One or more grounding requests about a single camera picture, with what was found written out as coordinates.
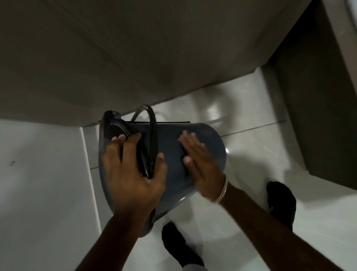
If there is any person's left hand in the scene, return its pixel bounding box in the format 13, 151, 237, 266
102, 133, 168, 221

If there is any person's right hand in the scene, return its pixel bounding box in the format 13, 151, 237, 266
178, 130, 228, 203

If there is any blue plastic bucket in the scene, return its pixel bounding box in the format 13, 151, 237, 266
98, 110, 227, 238

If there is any black bucket handle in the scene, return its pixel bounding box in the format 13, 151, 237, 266
131, 104, 159, 179

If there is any person's left forearm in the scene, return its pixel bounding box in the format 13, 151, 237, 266
75, 206, 157, 271

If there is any person's right forearm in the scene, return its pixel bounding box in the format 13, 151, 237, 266
216, 183, 345, 271

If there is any person's left black sock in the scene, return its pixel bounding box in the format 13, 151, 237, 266
162, 222, 206, 270

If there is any person's black sock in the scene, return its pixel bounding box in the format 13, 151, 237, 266
162, 222, 206, 270
266, 181, 297, 233

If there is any person's right black sock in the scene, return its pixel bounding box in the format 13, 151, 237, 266
266, 181, 297, 233

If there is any dark brown door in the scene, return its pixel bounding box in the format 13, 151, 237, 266
262, 0, 357, 192

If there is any silver bracelet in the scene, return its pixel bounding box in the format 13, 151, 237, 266
215, 179, 229, 204

